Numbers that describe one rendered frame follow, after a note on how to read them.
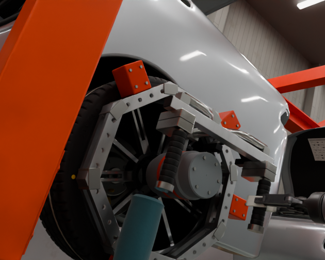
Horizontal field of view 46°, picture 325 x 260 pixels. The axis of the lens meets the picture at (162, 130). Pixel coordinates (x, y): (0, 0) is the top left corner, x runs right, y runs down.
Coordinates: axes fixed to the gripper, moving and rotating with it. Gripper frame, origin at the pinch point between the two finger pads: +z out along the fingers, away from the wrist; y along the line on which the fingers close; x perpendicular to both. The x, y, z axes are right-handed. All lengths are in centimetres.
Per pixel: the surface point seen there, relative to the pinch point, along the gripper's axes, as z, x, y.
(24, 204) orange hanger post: -1, -21, -63
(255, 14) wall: 462, 559, 412
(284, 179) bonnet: 220, 118, 301
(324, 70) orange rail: 171, 250, 275
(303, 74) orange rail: 200, 252, 275
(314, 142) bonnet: 166, 151, 270
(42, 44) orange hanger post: -1, 8, -72
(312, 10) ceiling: 357, 569, 474
